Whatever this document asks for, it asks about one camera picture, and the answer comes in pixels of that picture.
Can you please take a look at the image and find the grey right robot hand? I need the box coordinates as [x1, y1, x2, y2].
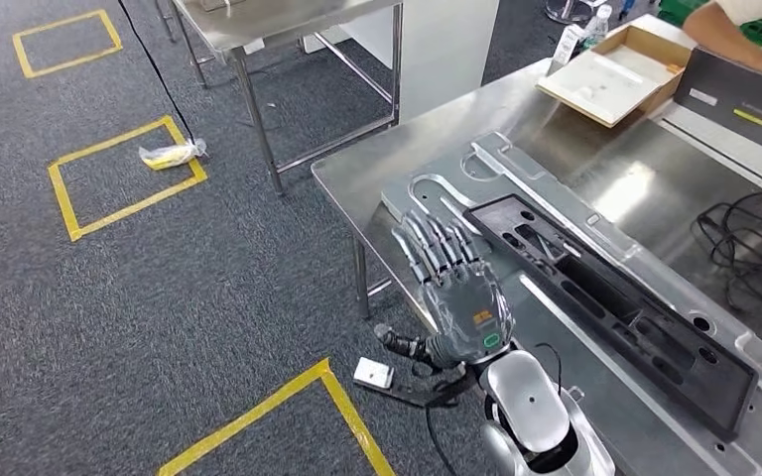
[372, 208, 517, 369]

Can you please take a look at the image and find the black plastic license plate frame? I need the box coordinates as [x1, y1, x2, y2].
[462, 193, 760, 442]

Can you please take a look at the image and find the steel workbench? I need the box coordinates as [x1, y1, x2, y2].
[310, 13, 762, 476]

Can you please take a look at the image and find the stamped metal panel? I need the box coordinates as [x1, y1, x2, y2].
[380, 131, 762, 476]

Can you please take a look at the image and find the cardboard box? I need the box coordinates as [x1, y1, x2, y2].
[537, 25, 693, 129]

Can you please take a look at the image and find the green crate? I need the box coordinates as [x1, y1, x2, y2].
[657, 0, 762, 48]

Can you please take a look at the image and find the clear water bottle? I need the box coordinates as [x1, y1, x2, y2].
[580, 3, 614, 53]

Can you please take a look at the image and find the white foam tray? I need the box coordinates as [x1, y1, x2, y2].
[537, 44, 682, 126]

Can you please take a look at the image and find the white carton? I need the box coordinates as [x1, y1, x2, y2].
[547, 24, 586, 76]

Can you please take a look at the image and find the chrome round base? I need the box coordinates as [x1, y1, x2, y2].
[545, 0, 609, 26]

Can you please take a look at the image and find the yellow floor tape square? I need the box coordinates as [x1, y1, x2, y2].
[157, 357, 396, 476]
[47, 114, 209, 243]
[12, 8, 124, 80]

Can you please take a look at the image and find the white cabinet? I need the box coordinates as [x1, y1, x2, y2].
[302, 0, 501, 124]

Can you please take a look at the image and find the plastic bag with yellow roll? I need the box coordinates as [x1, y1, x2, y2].
[139, 138, 209, 173]

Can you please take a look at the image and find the steel table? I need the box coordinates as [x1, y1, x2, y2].
[154, 0, 403, 198]

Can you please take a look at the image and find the black camera bracket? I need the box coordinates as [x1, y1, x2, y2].
[380, 364, 487, 409]

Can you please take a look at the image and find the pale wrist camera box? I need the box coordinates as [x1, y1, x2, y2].
[353, 356, 396, 390]

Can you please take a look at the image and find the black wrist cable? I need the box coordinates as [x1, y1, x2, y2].
[423, 341, 565, 476]

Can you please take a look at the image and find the black coiled cable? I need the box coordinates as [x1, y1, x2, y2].
[691, 190, 762, 318]

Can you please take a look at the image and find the long black power cable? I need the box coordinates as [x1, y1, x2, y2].
[116, 0, 198, 145]

